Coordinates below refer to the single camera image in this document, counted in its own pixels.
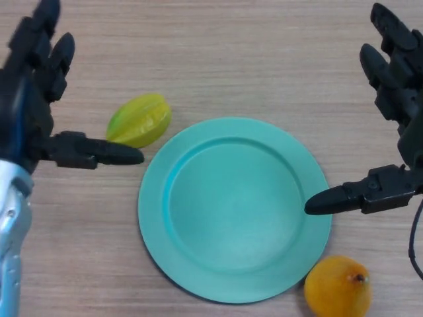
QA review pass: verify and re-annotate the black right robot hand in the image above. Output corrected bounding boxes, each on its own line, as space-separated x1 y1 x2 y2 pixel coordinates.
303 2 423 216

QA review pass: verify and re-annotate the teal green round plate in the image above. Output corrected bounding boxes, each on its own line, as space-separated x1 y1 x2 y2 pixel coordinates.
137 117 332 304

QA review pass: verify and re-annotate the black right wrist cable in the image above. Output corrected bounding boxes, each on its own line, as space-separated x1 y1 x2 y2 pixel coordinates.
408 195 423 278

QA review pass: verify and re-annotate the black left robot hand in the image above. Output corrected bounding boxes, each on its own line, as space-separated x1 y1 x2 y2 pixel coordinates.
0 0 145 176

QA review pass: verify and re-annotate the orange round fruit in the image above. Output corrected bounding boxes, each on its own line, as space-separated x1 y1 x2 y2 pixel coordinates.
303 255 373 317

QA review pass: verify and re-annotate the yellow green starfruit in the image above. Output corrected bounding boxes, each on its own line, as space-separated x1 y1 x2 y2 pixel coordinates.
105 93 173 149

